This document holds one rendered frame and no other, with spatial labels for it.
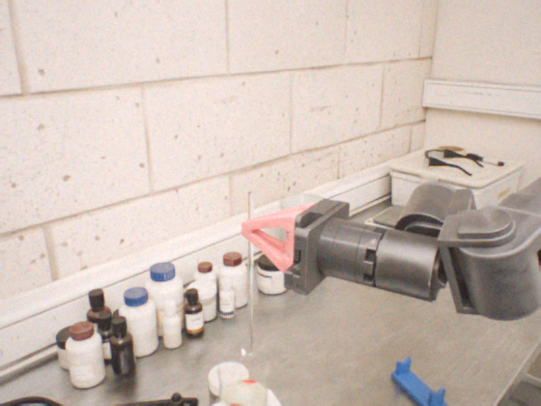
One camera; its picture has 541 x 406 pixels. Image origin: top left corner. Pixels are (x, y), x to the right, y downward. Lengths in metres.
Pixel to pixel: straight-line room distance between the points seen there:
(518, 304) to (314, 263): 0.17
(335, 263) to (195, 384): 0.47
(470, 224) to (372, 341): 0.59
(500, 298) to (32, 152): 0.75
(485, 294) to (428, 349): 0.56
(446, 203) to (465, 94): 1.38
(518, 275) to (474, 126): 1.52
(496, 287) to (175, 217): 0.81
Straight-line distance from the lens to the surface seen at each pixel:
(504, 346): 1.04
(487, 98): 1.85
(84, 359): 0.88
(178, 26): 1.06
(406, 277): 0.44
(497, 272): 0.41
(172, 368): 0.92
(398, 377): 0.89
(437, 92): 1.91
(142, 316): 0.91
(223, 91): 1.14
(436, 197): 0.50
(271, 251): 0.51
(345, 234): 0.46
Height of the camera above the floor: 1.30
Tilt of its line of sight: 20 degrees down
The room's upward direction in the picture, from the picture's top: straight up
